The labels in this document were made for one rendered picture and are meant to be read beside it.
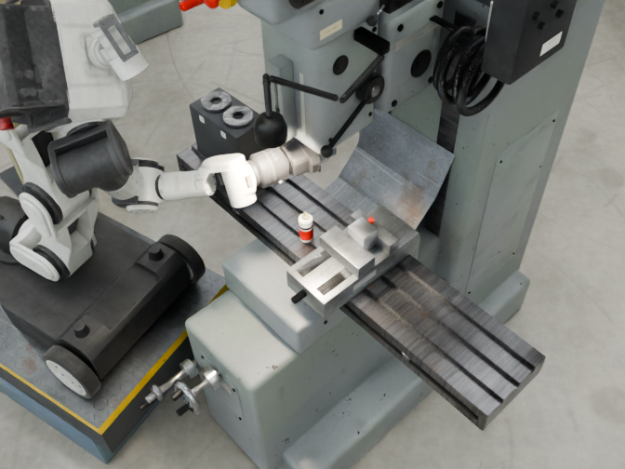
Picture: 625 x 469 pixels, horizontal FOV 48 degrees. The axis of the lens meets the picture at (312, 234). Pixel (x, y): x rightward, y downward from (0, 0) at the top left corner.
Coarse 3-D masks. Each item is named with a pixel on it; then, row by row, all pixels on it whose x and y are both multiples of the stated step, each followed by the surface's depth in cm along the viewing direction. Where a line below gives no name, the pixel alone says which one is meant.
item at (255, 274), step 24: (240, 264) 206; (264, 264) 205; (240, 288) 206; (264, 288) 200; (288, 288) 199; (264, 312) 201; (288, 312) 194; (312, 312) 194; (336, 312) 199; (288, 336) 197; (312, 336) 198
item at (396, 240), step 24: (360, 216) 191; (384, 216) 196; (384, 240) 185; (408, 240) 191; (312, 264) 186; (336, 264) 186; (384, 264) 189; (312, 288) 181; (336, 288) 181; (360, 288) 187
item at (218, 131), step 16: (208, 96) 212; (224, 96) 212; (192, 112) 213; (208, 112) 209; (224, 112) 207; (240, 112) 207; (256, 112) 209; (208, 128) 211; (224, 128) 204; (240, 128) 204; (208, 144) 217; (224, 144) 209; (240, 144) 204; (256, 144) 210
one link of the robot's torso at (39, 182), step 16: (16, 128) 184; (16, 144) 177; (32, 144) 179; (32, 160) 181; (48, 160) 193; (32, 176) 191; (48, 176) 188; (32, 192) 194; (48, 192) 192; (48, 208) 195; (64, 208) 197
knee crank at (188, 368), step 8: (184, 360) 222; (184, 368) 220; (192, 368) 220; (176, 376) 219; (184, 376) 221; (192, 376) 220; (168, 384) 218; (152, 392) 216; (160, 392) 215; (152, 400) 215; (160, 400) 216; (144, 408) 215
